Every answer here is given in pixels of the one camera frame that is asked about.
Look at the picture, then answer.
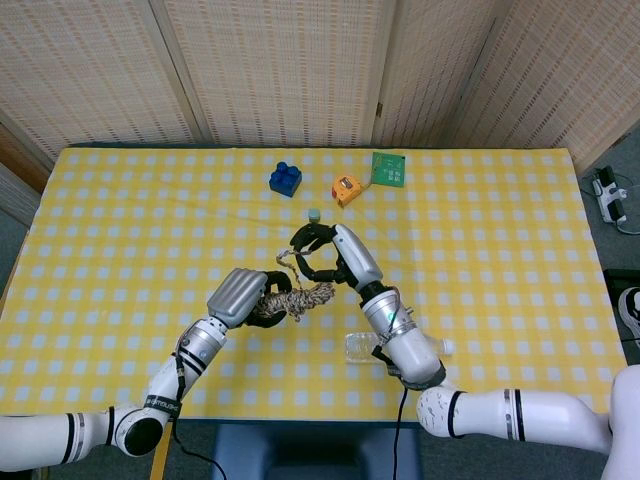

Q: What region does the yellow white checkered tablecloth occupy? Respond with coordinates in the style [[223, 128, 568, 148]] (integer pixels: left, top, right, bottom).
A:
[[0, 147, 629, 429]]

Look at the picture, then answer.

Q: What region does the green circuit board card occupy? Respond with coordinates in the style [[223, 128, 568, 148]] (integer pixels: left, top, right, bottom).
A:
[[370, 151, 407, 188]]

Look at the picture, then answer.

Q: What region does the blue edged table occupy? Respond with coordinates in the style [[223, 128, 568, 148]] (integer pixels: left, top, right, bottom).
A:
[[29, 142, 640, 431]]

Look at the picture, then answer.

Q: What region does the orange tape measure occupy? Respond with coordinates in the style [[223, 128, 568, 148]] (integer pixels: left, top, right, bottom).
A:
[[330, 167, 376, 209]]

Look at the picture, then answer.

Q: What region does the blue building block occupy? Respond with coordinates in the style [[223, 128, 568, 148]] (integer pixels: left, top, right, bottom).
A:
[[268, 161, 303, 197]]

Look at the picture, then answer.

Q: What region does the black and white sneaker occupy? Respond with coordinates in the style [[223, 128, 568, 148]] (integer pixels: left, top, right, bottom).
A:
[[618, 287, 640, 351]]

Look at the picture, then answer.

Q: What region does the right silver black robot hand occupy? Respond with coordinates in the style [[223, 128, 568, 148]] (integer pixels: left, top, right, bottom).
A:
[[288, 222, 384, 292]]

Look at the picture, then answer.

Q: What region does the clear plastic water bottle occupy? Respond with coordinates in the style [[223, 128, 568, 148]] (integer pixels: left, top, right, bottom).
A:
[[344, 332, 455, 365]]

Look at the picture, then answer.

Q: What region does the woven bamboo screen panel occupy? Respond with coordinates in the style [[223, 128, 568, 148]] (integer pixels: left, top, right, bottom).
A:
[[149, 0, 396, 149], [0, 0, 201, 161], [372, 0, 501, 149], [449, 0, 640, 171]]

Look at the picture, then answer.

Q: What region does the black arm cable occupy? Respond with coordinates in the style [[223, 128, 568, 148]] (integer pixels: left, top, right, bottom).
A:
[[169, 344, 229, 480], [372, 344, 409, 480]]

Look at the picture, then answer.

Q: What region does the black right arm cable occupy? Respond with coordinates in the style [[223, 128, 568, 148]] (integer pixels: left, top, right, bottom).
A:
[[372, 344, 409, 480]]

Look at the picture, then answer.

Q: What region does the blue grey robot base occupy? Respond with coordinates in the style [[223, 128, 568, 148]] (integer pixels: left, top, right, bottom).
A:
[[212, 423, 424, 480]]

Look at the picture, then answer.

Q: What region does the white power strip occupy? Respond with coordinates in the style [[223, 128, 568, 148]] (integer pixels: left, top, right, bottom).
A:
[[592, 167, 630, 225]]

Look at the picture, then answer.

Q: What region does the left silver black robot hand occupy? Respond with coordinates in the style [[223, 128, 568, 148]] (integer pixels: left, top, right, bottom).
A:
[[206, 267, 294, 330]]

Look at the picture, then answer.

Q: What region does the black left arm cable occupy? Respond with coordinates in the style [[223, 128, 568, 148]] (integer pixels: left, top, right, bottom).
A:
[[169, 344, 229, 480]]

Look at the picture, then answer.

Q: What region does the braided rope bundle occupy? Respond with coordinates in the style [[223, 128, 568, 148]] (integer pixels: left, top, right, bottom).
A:
[[254, 248, 337, 324]]

